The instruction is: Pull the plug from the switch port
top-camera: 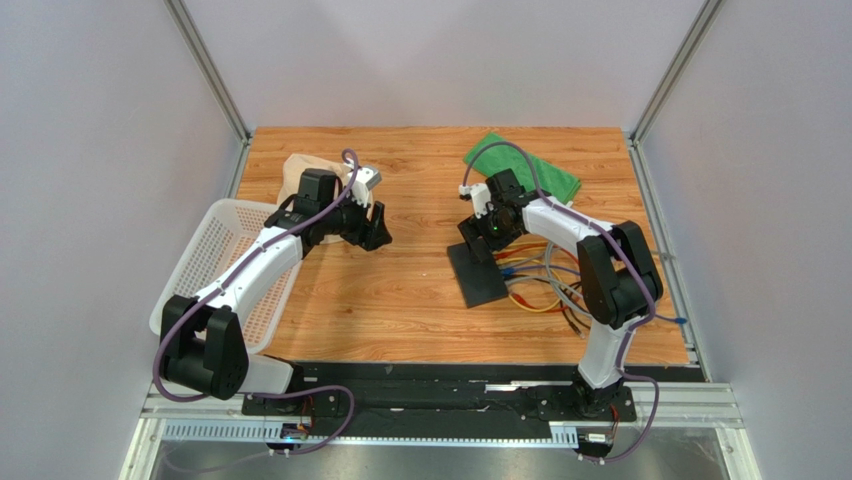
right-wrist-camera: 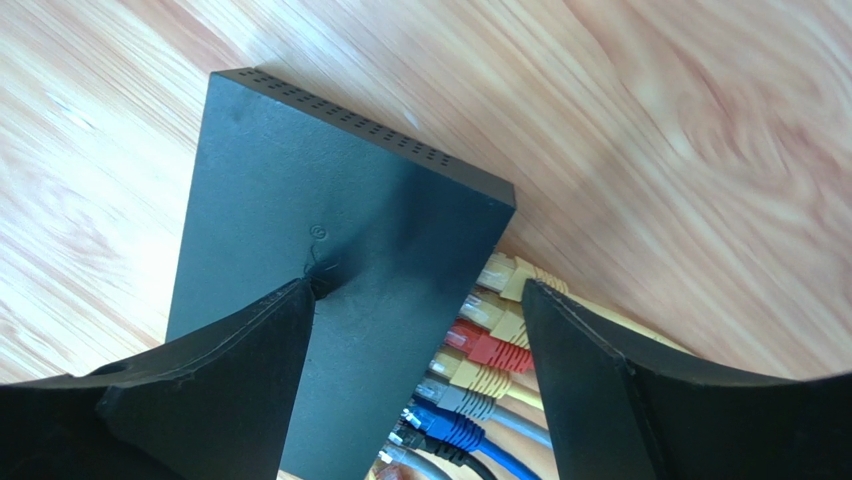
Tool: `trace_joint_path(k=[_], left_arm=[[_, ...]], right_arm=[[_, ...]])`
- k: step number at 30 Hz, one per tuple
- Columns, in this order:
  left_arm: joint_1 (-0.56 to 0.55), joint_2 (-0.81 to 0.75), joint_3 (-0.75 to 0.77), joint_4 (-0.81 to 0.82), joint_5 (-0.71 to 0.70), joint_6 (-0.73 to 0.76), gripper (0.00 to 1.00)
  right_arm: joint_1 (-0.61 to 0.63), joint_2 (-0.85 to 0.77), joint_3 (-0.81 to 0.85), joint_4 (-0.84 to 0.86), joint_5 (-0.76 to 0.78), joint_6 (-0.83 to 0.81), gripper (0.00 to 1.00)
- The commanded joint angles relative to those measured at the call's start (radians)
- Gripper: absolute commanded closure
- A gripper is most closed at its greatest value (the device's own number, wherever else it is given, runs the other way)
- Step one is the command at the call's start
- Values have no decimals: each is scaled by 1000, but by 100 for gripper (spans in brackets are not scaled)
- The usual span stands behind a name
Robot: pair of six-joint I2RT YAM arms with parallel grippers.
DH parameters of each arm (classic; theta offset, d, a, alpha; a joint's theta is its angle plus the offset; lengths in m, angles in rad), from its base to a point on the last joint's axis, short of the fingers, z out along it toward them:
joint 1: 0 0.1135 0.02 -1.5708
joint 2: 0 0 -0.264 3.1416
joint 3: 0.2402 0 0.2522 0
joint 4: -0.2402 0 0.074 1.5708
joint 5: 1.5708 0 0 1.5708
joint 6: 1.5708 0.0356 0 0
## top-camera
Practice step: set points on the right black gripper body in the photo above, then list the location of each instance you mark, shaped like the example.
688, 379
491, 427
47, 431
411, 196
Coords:
474, 230

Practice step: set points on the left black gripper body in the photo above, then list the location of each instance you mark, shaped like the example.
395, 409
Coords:
347, 220

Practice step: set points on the black network switch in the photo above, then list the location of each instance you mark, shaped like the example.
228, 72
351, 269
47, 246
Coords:
477, 274

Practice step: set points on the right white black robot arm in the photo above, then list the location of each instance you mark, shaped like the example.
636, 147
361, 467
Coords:
619, 279

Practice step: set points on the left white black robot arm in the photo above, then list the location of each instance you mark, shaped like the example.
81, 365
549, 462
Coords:
202, 343

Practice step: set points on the beige cloth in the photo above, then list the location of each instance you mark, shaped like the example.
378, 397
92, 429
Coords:
316, 187

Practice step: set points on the white plastic basket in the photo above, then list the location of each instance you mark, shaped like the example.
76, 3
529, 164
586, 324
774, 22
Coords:
228, 230

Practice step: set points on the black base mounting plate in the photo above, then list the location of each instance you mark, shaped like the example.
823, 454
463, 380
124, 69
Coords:
444, 401

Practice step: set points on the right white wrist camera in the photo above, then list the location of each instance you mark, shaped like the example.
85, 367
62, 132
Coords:
480, 196

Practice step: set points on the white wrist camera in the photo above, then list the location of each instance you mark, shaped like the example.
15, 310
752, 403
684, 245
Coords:
480, 196
362, 181

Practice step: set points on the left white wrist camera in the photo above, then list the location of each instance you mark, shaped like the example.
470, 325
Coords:
362, 181

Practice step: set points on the aluminium frame rail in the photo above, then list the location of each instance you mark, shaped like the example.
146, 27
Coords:
682, 431

